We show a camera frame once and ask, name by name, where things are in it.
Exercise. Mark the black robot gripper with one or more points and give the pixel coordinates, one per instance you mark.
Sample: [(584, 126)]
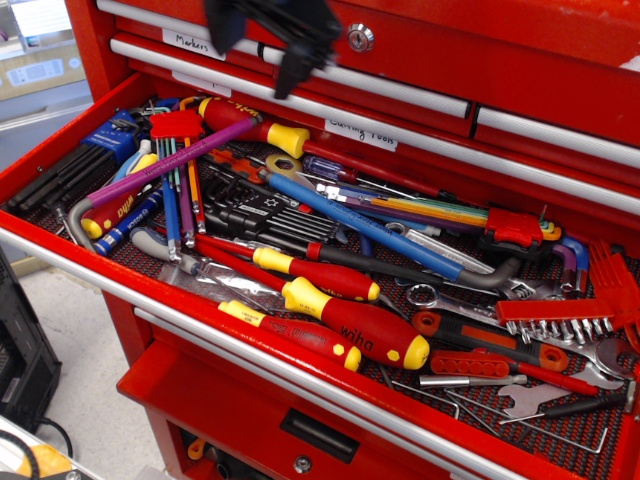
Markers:
[(308, 28)]

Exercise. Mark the large violet Allen key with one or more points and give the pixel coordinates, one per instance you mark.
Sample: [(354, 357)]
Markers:
[(147, 174)]

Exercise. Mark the chest key lock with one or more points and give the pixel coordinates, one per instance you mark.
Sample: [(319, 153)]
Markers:
[(360, 37)]

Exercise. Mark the black Torx key set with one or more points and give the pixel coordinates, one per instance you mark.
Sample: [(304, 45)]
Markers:
[(234, 207)]

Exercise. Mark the large blue Allen key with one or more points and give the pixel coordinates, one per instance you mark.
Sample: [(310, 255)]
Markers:
[(437, 263)]

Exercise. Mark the blue violet short hex keys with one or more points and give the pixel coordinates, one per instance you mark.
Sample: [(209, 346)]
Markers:
[(575, 265)]

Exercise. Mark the thin silver hex key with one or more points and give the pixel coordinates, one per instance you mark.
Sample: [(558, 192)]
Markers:
[(504, 419)]

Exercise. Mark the red folding key set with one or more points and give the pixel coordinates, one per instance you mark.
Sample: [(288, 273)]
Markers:
[(613, 282)]

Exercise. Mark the white label Markers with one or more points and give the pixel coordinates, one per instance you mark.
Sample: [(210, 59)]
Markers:
[(191, 43)]

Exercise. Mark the top red yellow screwdriver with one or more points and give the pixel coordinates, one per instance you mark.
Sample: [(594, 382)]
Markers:
[(218, 113)]

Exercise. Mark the white label Cutting Tools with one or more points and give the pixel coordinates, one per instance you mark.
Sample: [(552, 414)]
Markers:
[(361, 135)]

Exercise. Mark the orange black tool upper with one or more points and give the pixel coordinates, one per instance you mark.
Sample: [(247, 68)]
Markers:
[(236, 162)]

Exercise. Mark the purple clear small screwdriver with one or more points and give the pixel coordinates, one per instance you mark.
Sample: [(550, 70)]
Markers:
[(329, 169)]

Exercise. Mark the coloured hex keys red holder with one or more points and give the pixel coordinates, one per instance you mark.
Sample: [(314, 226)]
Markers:
[(170, 130)]

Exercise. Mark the black hex keys blue holder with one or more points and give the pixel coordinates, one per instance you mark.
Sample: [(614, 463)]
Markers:
[(98, 155)]

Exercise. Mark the blue Bosch pen tool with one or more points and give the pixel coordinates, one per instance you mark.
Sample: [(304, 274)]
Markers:
[(116, 235)]

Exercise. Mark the left red yellow Wiha screwdriver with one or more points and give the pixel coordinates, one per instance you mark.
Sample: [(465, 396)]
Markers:
[(100, 220)]

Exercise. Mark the medium red yellow screwdriver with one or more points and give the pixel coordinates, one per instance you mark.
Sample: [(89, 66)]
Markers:
[(333, 279)]

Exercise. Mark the red tool chest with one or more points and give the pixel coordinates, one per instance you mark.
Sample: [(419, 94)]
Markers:
[(431, 53)]

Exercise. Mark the silver combination wrench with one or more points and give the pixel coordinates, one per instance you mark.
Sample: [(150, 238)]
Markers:
[(611, 354)]

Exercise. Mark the slim red yellow screwdriver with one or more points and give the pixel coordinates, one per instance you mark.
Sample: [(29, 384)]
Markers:
[(315, 338)]

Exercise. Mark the large red yellow Wiha screwdriver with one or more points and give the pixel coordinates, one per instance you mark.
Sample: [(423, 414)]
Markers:
[(379, 333)]

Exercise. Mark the rainbow hex keys red holder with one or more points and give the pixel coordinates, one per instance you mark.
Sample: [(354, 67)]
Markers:
[(500, 225)]

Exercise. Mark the red bit holder strip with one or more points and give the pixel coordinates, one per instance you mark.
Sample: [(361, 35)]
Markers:
[(477, 364)]

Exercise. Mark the open red tool drawer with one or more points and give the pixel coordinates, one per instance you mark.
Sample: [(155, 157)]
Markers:
[(319, 373)]

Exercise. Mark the black box on floor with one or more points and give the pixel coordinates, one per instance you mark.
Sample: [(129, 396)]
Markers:
[(30, 370)]

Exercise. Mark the red holder with silver bits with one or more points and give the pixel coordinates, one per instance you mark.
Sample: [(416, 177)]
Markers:
[(581, 321)]

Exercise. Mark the flat silver spanner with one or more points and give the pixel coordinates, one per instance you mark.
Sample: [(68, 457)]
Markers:
[(526, 400)]

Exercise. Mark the thin red shaft screwdriver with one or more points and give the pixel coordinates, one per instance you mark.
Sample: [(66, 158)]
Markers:
[(556, 379)]

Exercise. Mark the black precision screwdriver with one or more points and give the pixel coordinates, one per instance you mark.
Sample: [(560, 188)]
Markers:
[(579, 407)]

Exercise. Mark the grey blue handled tool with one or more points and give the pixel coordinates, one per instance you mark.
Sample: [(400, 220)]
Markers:
[(155, 245)]

